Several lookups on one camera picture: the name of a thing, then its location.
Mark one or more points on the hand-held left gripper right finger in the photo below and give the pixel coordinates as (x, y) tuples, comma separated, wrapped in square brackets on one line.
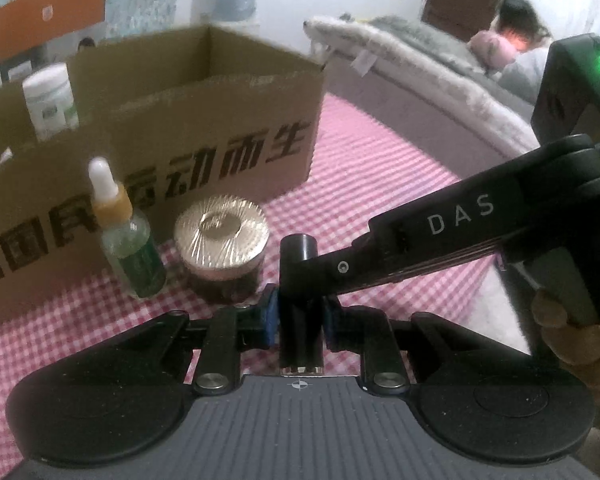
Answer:
[(332, 325)]

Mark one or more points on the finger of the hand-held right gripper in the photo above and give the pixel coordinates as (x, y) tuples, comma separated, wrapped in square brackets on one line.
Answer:
[(330, 267)]

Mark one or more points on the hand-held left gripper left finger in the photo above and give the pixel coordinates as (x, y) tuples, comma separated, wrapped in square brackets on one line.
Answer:
[(269, 317)]

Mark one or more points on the black cylinder tube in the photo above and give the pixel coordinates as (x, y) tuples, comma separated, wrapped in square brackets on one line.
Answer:
[(300, 335)]

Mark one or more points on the brown cardboard box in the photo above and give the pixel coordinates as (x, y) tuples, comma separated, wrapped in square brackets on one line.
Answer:
[(205, 125)]

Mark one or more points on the white plastic jar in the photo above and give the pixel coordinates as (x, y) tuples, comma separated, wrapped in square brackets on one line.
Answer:
[(47, 95)]

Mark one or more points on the person's right hand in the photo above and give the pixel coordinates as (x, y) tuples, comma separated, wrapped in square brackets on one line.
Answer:
[(580, 350)]

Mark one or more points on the gold lid jar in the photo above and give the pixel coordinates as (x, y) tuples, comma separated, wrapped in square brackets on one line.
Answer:
[(220, 230)]

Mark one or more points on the pink checkered cloth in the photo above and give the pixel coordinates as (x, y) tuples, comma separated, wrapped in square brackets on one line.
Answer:
[(380, 170)]

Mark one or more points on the grey furry blanket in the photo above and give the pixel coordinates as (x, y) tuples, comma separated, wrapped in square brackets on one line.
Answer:
[(430, 70)]

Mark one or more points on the green dropper bottle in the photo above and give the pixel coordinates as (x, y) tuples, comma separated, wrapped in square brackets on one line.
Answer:
[(135, 250)]

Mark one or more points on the floral cloth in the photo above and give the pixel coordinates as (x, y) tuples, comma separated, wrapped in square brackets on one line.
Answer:
[(140, 0)]

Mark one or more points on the orange printed appliance carton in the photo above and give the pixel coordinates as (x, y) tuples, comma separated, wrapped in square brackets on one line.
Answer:
[(45, 10)]

